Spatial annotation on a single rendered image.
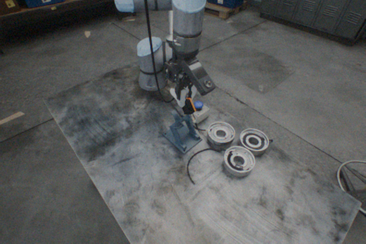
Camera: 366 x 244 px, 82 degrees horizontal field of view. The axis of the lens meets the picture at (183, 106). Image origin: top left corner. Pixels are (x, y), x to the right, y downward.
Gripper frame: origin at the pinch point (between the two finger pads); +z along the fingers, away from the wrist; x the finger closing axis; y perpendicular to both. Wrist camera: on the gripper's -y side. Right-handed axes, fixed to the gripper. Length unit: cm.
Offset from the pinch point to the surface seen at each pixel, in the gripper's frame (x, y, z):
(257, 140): -18.9, -20.9, 16.4
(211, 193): 8.6, -22.4, 18.5
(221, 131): -12.7, -8.7, 17.4
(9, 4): 4, 330, 67
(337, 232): -9, -54, 16
